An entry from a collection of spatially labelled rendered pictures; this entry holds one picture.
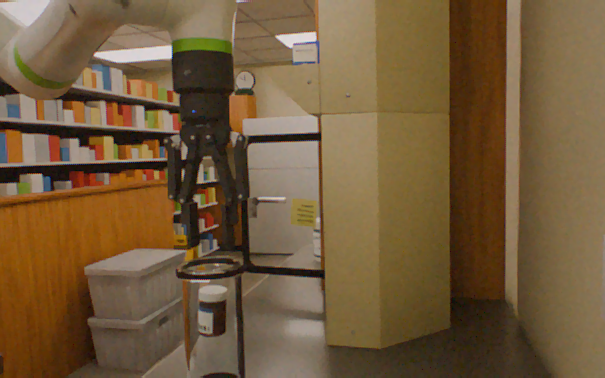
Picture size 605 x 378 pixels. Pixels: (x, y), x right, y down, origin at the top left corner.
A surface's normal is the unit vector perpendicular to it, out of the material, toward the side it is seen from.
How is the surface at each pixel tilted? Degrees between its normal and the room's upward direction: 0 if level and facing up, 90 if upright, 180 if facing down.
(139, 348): 95
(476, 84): 90
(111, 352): 95
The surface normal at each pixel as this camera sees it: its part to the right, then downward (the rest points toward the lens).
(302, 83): -0.25, 0.08
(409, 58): 0.51, 0.05
